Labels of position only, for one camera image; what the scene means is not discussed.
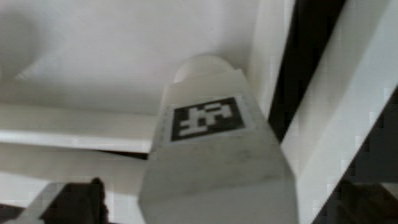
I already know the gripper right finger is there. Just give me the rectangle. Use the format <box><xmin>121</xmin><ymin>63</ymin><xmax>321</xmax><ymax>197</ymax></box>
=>
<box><xmin>312</xmin><ymin>180</ymin><xmax>398</xmax><ymax>224</ymax></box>

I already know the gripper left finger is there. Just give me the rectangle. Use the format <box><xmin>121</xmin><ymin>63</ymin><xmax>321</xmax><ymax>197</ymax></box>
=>
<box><xmin>14</xmin><ymin>177</ymin><xmax>112</xmax><ymax>224</ymax></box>

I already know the white table leg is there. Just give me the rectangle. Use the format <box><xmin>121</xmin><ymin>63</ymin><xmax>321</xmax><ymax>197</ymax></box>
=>
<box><xmin>138</xmin><ymin>55</ymin><xmax>298</xmax><ymax>224</ymax></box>

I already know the white square table top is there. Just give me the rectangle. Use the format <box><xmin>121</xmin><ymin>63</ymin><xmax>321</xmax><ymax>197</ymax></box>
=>
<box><xmin>0</xmin><ymin>0</ymin><xmax>295</xmax><ymax>152</ymax></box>

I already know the white L-shaped obstacle fence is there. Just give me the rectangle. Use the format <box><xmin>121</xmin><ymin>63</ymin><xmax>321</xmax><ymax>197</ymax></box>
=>
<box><xmin>0</xmin><ymin>0</ymin><xmax>398</xmax><ymax>224</ymax></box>

